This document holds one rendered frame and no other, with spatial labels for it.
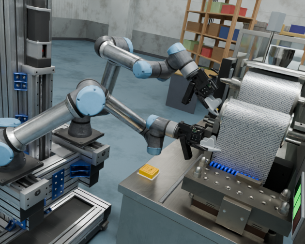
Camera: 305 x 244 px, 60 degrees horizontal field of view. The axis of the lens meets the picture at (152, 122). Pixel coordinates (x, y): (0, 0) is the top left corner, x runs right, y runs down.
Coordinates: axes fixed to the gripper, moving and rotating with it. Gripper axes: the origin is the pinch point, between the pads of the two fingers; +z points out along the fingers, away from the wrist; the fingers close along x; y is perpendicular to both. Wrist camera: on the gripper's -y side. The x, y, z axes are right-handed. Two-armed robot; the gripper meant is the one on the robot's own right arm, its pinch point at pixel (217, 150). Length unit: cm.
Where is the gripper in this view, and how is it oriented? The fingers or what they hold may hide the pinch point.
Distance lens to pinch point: 118.2
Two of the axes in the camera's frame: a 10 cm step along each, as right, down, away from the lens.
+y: 1.6, -9.1, -3.7
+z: 8.6, 3.2, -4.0
